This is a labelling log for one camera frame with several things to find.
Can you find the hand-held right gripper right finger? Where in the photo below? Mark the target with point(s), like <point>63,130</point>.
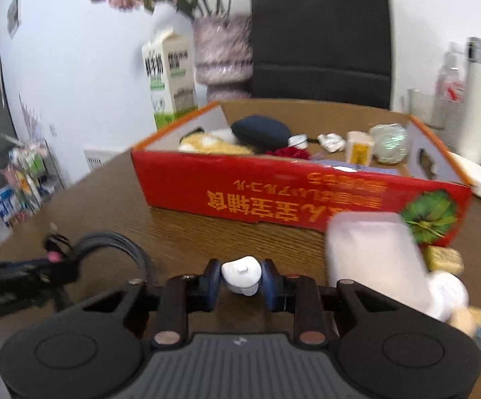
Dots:
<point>270,286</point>

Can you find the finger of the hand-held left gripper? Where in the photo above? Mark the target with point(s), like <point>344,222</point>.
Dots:
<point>28,264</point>
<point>53,280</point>

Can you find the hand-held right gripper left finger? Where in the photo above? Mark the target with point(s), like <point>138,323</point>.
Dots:
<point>210,286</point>

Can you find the red cardboard box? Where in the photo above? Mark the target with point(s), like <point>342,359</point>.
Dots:
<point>265,191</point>

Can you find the red rose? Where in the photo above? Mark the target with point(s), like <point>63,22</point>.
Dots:
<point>292,153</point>

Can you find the yellow plush toy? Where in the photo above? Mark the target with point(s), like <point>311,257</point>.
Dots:
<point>211,143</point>

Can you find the small white jar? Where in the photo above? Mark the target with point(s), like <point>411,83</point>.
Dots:
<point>298,140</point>

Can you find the navy zip case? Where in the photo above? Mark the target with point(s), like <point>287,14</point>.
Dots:
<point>261,131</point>

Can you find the white paper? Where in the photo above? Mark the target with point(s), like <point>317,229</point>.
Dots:
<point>331,142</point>

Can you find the small yellow white box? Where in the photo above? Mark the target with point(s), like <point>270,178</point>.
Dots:
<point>358,147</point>

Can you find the iridescent plastic bag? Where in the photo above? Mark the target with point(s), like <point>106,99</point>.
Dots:
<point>388,143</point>

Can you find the wooden desktop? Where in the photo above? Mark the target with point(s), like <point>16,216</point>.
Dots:
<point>182,241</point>

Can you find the storage rack with supplies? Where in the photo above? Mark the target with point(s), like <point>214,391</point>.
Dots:
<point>24,178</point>

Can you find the translucent white plastic container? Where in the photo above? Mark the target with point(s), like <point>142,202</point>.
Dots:
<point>373,257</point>

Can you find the white milk carton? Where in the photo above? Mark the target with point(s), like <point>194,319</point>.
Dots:
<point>169,79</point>

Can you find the pink purple vase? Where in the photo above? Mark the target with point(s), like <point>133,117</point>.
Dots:
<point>223,54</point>

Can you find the clear glass cup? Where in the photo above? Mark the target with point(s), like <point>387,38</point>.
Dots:
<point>431,112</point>

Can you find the black paper bag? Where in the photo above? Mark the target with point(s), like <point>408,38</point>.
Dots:
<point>321,37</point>

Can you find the clear water bottle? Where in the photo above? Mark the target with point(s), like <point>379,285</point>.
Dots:
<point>450,83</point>

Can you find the white thermos bottle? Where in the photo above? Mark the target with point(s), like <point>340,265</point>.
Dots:
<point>479,104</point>

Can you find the white wall panel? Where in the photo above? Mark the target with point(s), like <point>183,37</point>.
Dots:
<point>99,160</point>

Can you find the white wall socket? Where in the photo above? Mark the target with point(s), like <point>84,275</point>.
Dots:
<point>53,130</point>

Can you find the wall picture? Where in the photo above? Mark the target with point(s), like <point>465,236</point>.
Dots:
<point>14,14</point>

